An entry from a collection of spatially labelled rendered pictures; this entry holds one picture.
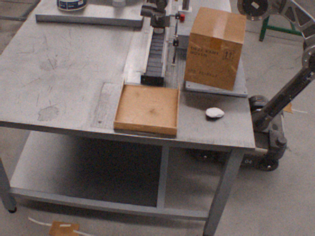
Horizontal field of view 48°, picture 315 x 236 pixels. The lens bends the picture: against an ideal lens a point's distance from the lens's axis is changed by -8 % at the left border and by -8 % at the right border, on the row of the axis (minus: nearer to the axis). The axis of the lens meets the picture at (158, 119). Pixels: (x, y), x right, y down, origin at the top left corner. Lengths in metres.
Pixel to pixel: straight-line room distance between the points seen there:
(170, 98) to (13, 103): 0.73
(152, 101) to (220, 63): 0.35
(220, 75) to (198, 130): 0.31
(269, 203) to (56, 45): 1.63
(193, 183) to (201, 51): 1.04
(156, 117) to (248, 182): 1.12
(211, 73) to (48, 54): 0.86
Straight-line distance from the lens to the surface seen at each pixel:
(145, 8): 1.92
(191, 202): 2.40
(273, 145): 2.47
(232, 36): 1.72
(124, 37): 2.18
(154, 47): 2.00
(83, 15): 2.33
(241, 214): 2.41
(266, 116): 2.45
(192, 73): 1.80
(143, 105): 1.70
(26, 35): 2.29
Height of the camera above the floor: 1.94
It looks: 43 degrees down
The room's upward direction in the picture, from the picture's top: 6 degrees clockwise
